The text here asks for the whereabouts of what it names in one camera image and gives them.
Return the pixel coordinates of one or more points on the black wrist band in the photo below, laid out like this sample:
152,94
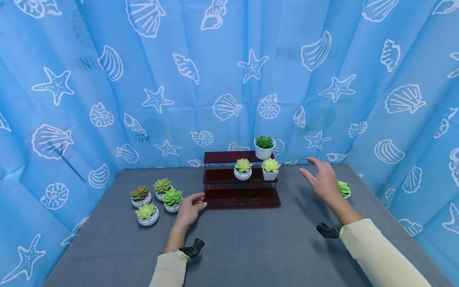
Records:
193,248
330,230

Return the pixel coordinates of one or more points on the yellow-green succulent round pot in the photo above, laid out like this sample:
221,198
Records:
147,213

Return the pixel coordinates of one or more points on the olive green succulent round pot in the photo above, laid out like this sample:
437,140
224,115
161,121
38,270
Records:
162,185

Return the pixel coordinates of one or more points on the light green succulent round pot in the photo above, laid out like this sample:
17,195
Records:
242,172

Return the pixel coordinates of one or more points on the person's right forearm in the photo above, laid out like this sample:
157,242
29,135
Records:
376,251

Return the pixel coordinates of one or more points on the person's left forearm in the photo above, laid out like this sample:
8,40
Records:
172,259

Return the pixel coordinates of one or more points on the dark green succulent tall pot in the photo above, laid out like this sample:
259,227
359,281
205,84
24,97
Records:
264,150

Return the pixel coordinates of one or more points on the person's right hand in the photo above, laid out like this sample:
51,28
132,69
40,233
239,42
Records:
325,181

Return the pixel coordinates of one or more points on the person's left hand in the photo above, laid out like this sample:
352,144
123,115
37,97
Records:
187,211

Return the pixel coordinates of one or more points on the yellow-green succulent square pot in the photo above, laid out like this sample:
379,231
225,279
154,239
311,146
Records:
270,173

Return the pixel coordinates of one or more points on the reddish-green succulent round pot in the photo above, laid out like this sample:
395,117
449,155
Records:
140,194

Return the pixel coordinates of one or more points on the dark red three-tier stand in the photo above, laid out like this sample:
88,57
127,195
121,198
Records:
229,175

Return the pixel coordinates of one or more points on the bright green succulent round pot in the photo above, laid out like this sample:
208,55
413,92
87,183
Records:
173,198
344,189

